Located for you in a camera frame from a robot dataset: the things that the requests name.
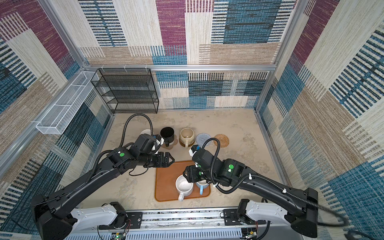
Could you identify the beige cream mug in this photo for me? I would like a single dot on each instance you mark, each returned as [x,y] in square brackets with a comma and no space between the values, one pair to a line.
[187,136]

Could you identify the black wire shelf rack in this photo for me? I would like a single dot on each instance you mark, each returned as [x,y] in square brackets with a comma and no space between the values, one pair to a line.
[126,91]

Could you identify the light blue mug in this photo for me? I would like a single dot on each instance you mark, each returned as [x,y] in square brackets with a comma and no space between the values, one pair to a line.
[202,185]

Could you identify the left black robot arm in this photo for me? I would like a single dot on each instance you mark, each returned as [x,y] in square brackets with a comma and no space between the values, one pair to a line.
[53,215]

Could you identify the black mug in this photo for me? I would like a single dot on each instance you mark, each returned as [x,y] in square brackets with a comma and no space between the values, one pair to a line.
[168,134]

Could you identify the blue grey braided coaster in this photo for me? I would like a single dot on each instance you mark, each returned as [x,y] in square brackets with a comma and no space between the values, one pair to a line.
[202,138]

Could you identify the round brown wooden coaster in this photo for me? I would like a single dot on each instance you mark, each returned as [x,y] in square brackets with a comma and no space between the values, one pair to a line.
[186,145]

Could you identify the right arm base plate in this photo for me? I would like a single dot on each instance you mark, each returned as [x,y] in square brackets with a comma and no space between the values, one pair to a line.
[234,217]

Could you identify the woven rattan round coaster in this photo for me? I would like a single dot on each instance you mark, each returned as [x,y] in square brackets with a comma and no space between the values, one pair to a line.
[223,139]

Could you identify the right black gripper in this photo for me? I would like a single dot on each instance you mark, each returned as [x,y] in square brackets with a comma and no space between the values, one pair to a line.
[191,172]

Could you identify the paw shaped cork coaster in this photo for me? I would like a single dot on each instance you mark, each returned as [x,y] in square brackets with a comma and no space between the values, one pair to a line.
[170,146]

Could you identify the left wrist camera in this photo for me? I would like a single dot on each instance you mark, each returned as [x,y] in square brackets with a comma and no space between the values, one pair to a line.
[158,142]

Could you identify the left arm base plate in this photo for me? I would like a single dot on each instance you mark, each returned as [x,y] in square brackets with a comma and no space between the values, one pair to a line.
[124,221]

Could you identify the orange brown serving tray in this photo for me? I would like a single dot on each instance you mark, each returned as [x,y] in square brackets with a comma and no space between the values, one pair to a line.
[165,188]

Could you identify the white wire mesh basket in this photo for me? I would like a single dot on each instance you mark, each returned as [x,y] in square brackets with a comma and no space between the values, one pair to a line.
[59,116]

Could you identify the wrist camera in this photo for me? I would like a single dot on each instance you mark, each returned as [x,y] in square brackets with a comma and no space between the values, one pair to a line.
[193,150]
[158,142]

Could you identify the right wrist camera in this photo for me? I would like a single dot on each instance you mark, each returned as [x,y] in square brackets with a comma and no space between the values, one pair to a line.
[193,150]

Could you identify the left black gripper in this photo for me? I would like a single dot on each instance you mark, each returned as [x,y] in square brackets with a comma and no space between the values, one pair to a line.
[167,159]

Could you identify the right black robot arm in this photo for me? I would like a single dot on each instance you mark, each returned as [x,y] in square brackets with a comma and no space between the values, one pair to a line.
[304,214]

